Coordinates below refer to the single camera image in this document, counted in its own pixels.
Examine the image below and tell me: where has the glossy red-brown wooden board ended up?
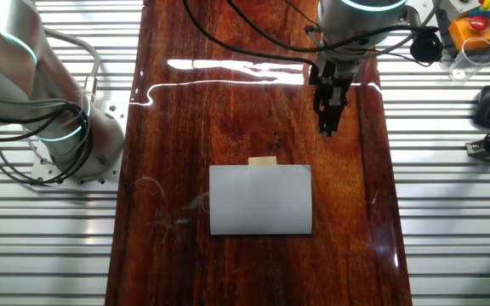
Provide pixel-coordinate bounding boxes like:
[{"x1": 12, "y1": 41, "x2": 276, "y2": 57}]
[{"x1": 104, "y1": 0, "x2": 414, "y2": 306}]

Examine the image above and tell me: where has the red emergency stop button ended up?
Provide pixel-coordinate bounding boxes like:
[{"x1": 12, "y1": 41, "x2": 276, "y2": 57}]
[{"x1": 447, "y1": 15, "x2": 490, "y2": 53}]

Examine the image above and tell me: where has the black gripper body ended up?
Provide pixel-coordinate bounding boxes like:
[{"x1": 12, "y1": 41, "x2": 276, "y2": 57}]
[{"x1": 307, "y1": 57, "x2": 360, "y2": 94}]

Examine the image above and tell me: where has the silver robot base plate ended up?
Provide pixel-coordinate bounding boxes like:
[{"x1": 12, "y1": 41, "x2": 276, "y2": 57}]
[{"x1": 30, "y1": 96, "x2": 132, "y2": 189}]

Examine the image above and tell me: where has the black base cable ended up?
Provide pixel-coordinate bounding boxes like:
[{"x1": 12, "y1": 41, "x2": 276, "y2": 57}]
[{"x1": 0, "y1": 101, "x2": 95, "y2": 186}]

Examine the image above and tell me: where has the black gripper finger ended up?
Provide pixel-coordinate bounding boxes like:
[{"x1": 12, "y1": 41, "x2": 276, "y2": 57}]
[
  {"x1": 317, "y1": 110, "x2": 344, "y2": 139},
  {"x1": 312, "y1": 86, "x2": 351, "y2": 113}
]

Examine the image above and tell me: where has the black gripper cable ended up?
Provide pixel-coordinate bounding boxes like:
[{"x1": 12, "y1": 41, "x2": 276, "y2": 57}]
[{"x1": 180, "y1": 0, "x2": 319, "y2": 71}]

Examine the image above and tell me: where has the small wooden block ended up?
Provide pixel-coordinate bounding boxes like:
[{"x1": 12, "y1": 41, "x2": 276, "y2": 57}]
[{"x1": 248, "y1": 156, "x2": 278, "y2": 167}]

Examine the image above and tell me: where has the white paper sheet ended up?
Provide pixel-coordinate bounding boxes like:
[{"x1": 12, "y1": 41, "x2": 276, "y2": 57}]
[{"x1": 208, "y1": 164, "x2": 314, "y2": 236}]

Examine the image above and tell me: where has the clear plastic cup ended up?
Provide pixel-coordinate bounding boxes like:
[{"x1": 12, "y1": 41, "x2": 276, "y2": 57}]
[{"x1": 447, "y1": 37, "x2": 490, "y2": 83}]

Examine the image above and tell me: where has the colourful toy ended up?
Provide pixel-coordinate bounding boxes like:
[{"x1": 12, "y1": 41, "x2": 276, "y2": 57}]
[{"x1": 467, "y1": 0, "x2": 490, "y2": 20}]

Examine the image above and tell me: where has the grey cable with metal connector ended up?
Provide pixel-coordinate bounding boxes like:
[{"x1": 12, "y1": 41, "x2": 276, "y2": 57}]
[{"x1": 42, "y1": 26, "x2": 102, "y2": 104}]

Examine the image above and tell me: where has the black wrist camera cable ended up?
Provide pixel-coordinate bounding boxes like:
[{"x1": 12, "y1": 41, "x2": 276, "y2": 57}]
[{"x1": 226, "y1": 0, "x2": 441, "y2": 54}]

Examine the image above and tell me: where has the black computer mouse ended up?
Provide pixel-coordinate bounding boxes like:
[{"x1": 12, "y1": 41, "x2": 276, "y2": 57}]
[{"x1": 473, "y1": 85, "x2": 490, "y2": 130}]

